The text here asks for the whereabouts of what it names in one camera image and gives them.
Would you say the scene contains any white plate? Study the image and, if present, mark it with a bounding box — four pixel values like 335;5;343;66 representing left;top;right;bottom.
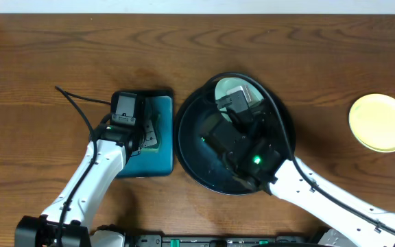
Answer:
215;77;264;125

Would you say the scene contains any yellow plate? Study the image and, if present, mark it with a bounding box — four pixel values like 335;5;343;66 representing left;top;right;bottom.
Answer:
348;93;395;153

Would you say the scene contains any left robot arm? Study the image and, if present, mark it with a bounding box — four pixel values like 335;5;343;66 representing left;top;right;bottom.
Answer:
14;117;157;246

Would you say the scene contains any black rectangular water tray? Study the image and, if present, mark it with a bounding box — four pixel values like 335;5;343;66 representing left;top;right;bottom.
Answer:
117;90;173;178

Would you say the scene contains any black round serving tray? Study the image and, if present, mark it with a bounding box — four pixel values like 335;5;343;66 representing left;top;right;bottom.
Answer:
174;72;296;195

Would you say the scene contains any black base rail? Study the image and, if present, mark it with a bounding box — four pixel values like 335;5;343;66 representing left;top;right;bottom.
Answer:
124;235;319;247

